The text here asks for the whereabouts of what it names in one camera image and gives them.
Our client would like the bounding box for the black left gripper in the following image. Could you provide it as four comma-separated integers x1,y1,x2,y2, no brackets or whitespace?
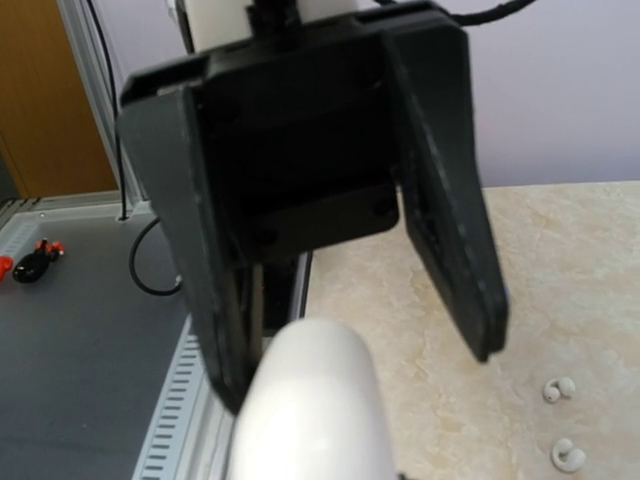
118,1,463,414

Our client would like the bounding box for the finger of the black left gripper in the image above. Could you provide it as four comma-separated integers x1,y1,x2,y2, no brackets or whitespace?
383,25,509,363

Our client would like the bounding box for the white earbud charging case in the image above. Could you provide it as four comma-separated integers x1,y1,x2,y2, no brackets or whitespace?
229,318,398,479

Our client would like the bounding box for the white earbud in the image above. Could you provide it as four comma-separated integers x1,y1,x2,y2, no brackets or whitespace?
542,377,576,403
551,438,587,474

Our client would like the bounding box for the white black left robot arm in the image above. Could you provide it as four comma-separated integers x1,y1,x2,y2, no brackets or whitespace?
117,1,509,412

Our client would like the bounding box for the wooden door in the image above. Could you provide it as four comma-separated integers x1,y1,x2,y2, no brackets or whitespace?
1,1,117,198

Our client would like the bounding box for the black red tool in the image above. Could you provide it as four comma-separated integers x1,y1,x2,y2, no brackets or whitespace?
1,238,65,284

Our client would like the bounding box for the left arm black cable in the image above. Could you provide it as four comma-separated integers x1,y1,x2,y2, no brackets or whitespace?
369,0,539,26

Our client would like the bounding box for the aluminium corner post left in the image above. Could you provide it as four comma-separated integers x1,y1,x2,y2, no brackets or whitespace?
57,1,145,222

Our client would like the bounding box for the black cable on bench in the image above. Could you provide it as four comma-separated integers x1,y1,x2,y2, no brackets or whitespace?
130,217,184,296

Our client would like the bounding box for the aluminium front rail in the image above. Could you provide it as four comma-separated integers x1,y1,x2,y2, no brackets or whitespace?
132,249,314,480

